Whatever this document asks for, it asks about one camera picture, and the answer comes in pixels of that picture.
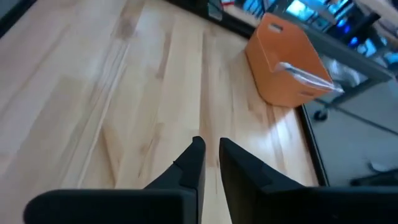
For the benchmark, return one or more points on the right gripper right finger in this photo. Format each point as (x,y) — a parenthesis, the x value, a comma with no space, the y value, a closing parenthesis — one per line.
(295,207)

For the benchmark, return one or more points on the clear plastic bag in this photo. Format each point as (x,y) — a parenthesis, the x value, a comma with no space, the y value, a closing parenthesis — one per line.
(311,77)

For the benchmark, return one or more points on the black caster wheel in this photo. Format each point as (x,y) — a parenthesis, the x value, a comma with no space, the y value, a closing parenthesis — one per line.
(320,115)

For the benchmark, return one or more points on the orange plastic bin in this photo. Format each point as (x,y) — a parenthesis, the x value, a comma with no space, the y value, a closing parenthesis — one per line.
(280,62)

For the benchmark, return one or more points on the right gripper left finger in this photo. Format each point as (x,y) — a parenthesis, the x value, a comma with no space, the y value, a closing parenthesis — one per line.
(124,207)

